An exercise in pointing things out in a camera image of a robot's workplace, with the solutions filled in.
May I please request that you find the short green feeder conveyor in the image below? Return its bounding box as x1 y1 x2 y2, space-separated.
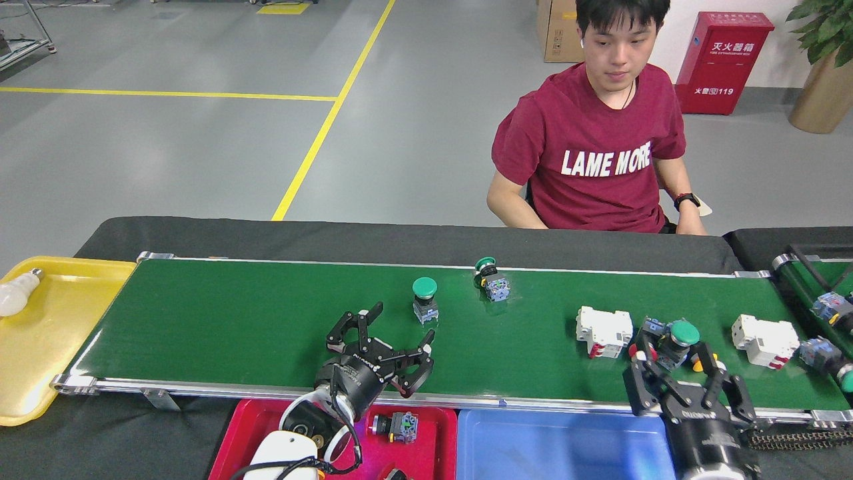
773 252 853 401

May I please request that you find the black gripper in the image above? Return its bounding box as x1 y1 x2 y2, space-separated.
623 332 760 480
315 301 436 421

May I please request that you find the person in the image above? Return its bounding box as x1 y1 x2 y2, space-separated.
486 0 708 235

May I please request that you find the potted green plant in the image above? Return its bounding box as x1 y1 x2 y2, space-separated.
786 0 853 134

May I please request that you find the black selector switch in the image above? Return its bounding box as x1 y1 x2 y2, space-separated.
369 411 420 445

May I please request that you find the red fire extinguisher cabinet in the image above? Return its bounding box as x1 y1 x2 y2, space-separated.
674 11 776 116

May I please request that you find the blue plastic bin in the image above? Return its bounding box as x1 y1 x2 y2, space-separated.
456 409 677 480

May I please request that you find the yellow plastic tray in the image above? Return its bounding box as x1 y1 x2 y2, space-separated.
0 256 137 427

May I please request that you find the white circuit breaker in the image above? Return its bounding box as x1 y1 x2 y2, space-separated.
575 305 634 360
731 313 801 370

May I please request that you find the black push button switch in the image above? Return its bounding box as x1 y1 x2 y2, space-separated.
811 291 853 334

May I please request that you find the brown cardboard box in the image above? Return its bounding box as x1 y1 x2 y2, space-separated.
536 0 587 64

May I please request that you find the red plastic bin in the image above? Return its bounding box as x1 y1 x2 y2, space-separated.
208 399 459 480

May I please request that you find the green conveyor belt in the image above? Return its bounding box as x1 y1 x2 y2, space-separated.
52 252 853 427

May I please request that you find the metal shelf rack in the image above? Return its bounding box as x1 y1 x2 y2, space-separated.
0 0 57 71

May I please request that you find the white light bulb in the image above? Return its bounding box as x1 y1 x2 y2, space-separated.
0 268 44 317

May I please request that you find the black table cloth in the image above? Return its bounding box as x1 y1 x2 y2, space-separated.
723 227 853 480
0 215 744 480

